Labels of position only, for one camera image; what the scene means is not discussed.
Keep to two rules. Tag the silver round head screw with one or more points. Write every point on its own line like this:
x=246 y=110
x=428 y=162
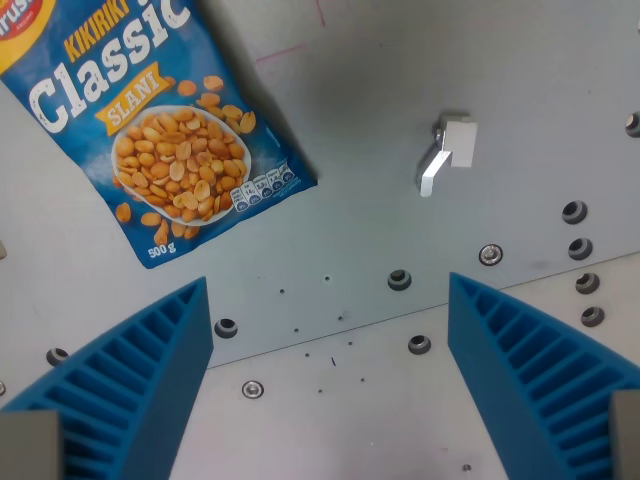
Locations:
x=252 y=388
x=490 y=254

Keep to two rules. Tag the white metal bracket block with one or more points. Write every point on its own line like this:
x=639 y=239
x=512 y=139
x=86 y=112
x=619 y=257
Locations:
x=447 y=147

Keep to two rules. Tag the blue peanut snack bag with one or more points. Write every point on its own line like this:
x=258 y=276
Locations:
x=150 y=125

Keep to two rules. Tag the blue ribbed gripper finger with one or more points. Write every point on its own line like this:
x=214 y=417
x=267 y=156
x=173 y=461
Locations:
x=145 y=380
x=520 y=370

